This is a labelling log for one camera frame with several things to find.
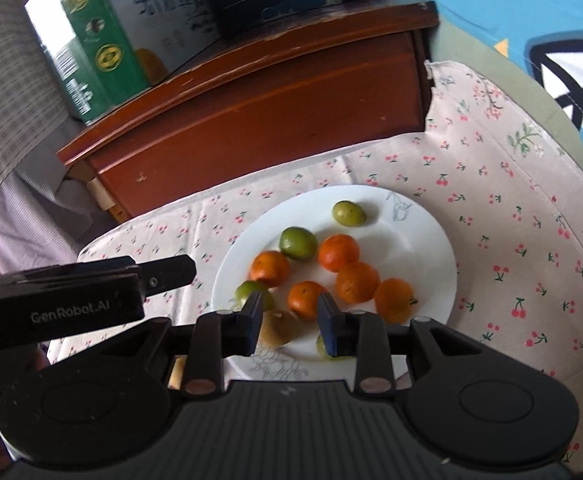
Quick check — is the cherry print tablecloth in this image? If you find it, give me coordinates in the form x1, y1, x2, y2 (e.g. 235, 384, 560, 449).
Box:
46, 60, 583, 466

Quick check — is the brown longan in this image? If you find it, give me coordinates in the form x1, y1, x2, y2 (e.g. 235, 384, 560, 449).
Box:
257, 309, 302, 347

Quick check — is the green cardboard box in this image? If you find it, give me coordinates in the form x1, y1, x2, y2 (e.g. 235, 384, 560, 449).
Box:
24, 0, 222, 126

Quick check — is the white plate with line drawings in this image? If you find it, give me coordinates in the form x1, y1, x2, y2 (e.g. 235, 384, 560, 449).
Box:
211, 185, 458, 367

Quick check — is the lavender cloth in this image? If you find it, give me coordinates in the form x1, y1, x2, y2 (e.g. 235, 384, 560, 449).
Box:
0, 125, 117, 281

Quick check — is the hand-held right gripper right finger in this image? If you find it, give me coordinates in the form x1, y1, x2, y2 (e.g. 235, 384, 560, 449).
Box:
318, 292, 492, 398

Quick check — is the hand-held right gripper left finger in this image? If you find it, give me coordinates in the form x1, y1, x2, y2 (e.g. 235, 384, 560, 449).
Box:
106, 291, 264, 401

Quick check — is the small beige box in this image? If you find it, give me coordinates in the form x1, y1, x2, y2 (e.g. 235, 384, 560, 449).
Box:
86, 177, 124, 221

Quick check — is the checked grey cloth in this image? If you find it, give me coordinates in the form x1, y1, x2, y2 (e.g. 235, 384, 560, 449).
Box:
0, 0, 72, 211

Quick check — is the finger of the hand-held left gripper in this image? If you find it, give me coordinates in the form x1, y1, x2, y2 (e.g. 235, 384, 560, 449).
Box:
134, 254, 196, 303

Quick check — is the blue printed bedding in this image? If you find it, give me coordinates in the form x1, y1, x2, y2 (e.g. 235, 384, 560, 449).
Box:
361, 0, 583, 186

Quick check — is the brown wooden cabinet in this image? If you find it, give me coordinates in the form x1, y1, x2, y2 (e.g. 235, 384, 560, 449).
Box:
56, 0, 439, 221

